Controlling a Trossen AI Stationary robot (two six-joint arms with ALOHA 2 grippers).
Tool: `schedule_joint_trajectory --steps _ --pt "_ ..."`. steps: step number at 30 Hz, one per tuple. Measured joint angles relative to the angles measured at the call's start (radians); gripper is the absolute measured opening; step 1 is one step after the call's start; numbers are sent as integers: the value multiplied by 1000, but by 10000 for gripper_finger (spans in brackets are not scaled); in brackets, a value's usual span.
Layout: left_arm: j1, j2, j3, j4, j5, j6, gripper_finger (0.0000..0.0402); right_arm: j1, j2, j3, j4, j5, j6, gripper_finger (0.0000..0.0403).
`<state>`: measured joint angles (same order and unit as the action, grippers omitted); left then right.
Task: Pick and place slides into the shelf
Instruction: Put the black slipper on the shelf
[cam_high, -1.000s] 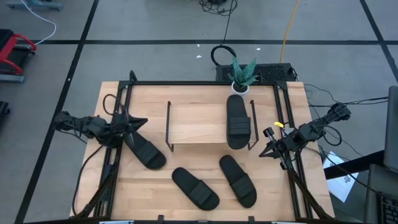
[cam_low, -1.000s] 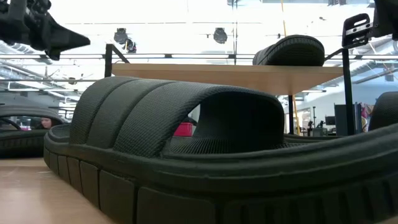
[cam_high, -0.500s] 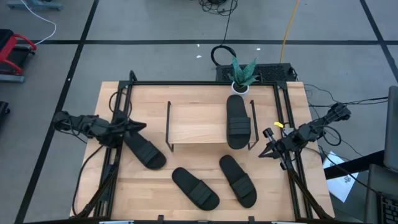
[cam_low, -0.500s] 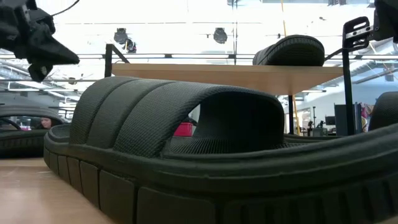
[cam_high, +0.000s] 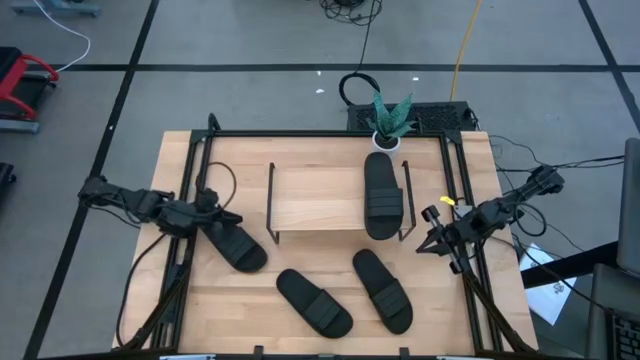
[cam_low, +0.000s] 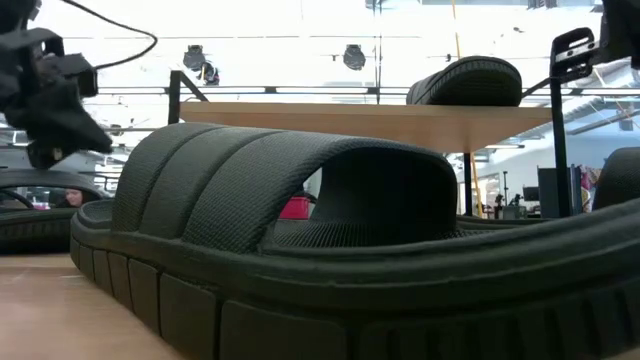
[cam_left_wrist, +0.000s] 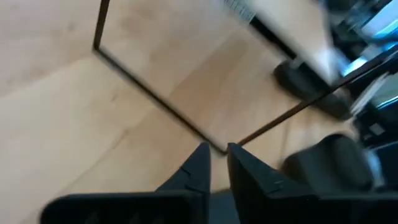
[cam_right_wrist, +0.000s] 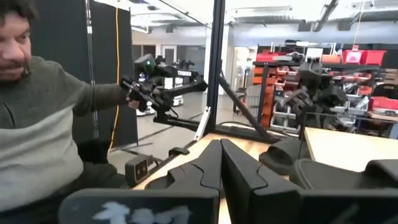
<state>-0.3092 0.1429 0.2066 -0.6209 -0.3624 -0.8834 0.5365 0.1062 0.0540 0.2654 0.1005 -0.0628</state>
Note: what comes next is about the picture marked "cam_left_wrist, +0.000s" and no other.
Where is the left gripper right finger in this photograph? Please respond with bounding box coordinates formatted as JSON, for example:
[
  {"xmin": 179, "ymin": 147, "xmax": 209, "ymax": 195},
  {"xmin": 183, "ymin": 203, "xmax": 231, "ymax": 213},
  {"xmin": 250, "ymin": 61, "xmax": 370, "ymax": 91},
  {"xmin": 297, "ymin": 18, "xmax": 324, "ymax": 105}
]
[{"xmin": 227, "ymin": 142, "xmax": 398, "ymax": 224}]

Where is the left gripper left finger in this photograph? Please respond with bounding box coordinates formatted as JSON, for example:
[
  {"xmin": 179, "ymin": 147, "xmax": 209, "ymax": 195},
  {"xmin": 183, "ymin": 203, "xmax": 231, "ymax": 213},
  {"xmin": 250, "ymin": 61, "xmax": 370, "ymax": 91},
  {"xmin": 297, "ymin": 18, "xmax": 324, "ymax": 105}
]
[{"xmin": 40, "ymin": 142, "xmax": 213, "ymax": 224}]

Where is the dark rubber slide sandal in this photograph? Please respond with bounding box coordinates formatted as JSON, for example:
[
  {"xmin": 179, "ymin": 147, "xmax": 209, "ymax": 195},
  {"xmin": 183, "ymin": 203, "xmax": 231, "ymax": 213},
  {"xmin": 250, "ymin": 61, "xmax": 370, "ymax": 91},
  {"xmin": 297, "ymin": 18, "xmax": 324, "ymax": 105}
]
[
  {"xmin": 280, "ymin": 133, "xmax": 375, "ymax": 192},
  {"xmin": 273, "ymin": 58, "xmax": 354, "ymax": 121}
]

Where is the wooden shelf with black frame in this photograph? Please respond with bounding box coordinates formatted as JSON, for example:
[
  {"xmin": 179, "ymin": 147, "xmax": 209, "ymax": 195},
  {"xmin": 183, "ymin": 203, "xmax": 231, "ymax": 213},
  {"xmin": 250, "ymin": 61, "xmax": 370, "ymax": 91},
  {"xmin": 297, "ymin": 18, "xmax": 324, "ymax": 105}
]
[{"xmin": 92, "ymin": 0, "xmax": 398, "ymax": 156}]

